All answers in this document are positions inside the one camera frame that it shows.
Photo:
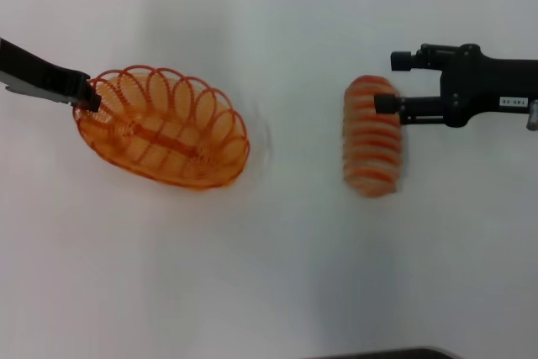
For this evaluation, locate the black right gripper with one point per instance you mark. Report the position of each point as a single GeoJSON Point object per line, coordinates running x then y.
{"type": "Point", "coordinates": [487, 90]}

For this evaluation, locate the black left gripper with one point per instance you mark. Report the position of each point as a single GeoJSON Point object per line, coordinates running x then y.
{"type": "Point", "coordinates": [38, 75]}

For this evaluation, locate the orange striped bread loaf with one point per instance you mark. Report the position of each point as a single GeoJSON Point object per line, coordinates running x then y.
{"type": "Point", "coordinates": [370, 153]}

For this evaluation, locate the dark rounded robot base edge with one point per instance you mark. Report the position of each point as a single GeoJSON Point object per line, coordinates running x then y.
{"type": "Point", "coordinates": [391, 354]}

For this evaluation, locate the silver fitting on right gripper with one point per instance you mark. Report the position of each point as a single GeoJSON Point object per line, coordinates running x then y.
{"type": "Point", "coordinates": [534, 117]}

